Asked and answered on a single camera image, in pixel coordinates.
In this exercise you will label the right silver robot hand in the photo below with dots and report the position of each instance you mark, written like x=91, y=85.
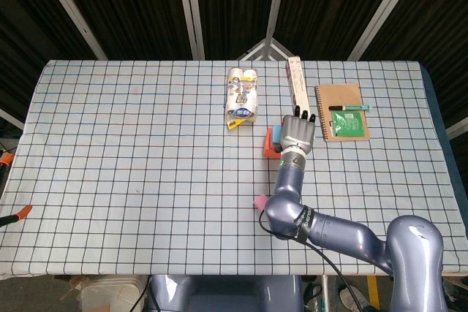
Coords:
x=298, y=132

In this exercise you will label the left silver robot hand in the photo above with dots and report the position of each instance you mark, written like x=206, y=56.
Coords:
x=23, y=211

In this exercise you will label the blue foam cube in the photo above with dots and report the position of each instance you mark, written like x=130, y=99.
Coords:
x=276, y=133

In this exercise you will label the pink foam cube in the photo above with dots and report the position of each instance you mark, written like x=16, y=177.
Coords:
x=259, y=202

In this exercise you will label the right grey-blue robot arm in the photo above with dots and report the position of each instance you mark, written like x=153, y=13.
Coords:
x=289, y=188

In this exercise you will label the orange foam cube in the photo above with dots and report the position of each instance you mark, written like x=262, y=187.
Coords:
x=268, y=149

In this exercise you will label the green sachet packet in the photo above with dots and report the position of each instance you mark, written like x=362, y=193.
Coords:
x=347, y=125

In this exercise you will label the long white cardboard box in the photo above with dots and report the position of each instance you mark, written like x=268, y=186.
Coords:
x=297, y=82

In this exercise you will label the brown spiral notebook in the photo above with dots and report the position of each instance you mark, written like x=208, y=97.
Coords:
x=340, y=94

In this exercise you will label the green marker pen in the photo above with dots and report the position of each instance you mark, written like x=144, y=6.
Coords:
x=351, y=107

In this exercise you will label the white plastic bin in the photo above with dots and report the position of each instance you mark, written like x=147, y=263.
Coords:
x=109, y=293

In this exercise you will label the checked light blue tablecloth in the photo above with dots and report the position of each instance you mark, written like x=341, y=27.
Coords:
x=146, y=162

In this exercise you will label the dark blue table cover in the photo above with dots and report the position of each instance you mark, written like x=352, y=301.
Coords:
x=438, y=107

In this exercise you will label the white metal table leg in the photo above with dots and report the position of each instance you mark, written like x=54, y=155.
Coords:
x=325, y=293

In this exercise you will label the white shoe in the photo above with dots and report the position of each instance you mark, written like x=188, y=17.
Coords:
x=349, y=297

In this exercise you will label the grey-blue robot torso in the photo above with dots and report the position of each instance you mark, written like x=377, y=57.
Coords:
x=226, y=297

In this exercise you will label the white metal frame post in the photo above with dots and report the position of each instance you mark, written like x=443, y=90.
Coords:
x=195, y=8
x=276, y=8
x=11, y=119
x=385, y=8
x=459, y=127
x=73, y=12

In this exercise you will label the triangular metal frame bracket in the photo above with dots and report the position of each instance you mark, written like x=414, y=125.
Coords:
x=252, y=49

